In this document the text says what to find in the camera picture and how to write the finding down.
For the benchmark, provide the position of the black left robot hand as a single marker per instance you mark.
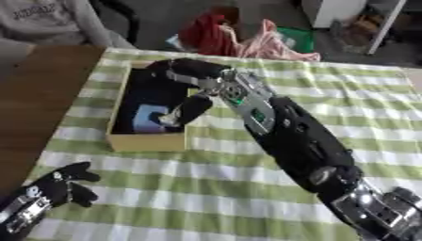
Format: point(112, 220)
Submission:
point(66, 183)

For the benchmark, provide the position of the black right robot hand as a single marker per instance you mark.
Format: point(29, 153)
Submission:
point(189, 69)

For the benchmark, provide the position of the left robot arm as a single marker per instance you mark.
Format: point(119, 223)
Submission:
point(22, 213)

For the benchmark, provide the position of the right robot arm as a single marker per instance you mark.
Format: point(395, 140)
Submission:
point(297, 138)

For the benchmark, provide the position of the tan cardboard box black inside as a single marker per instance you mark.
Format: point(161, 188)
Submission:
point(144, 106)

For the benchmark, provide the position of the red cloth bag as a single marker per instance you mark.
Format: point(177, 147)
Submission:
point(206, 33)

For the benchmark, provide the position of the light blue block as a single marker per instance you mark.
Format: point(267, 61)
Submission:
point(149, 117)

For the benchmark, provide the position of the pink cloth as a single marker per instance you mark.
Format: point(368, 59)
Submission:
point(269, 44)

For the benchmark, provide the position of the black chair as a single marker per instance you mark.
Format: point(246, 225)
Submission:
point(122, 15)

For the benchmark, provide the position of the green bin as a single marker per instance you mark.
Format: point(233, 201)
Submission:
point(298, 38)

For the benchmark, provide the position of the person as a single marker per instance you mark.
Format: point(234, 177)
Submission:
point(52, 22)

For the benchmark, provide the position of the white cabinet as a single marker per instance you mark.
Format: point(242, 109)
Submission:
point(335, 12)

